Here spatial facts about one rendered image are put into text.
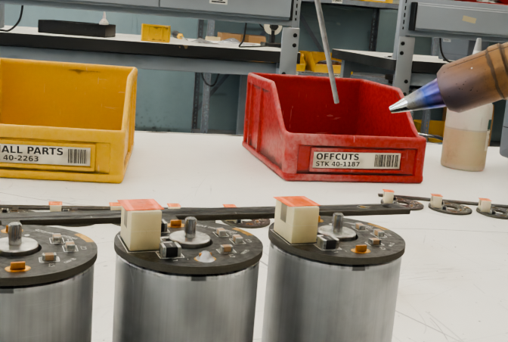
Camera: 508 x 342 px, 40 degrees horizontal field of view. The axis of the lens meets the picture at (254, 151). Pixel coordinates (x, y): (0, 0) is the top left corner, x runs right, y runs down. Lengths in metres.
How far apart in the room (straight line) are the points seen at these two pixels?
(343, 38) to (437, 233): 4.45
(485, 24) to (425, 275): 2.50
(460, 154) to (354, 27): 4.29
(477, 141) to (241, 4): 1.95
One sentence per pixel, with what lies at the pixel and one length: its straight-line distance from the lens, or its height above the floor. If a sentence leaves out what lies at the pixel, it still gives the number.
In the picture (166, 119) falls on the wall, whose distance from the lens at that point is 4.61.
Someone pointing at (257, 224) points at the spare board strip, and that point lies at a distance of 0.35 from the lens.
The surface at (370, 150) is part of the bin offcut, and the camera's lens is 0.47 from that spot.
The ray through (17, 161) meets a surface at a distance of 0.42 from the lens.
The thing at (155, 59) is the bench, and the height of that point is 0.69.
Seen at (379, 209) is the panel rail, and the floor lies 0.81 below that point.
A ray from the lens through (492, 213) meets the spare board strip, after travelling 0.43.
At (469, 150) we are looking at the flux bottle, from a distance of 0.56.
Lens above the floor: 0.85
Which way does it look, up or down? 10 degrees down
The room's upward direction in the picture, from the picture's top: 5 degrees clockwise
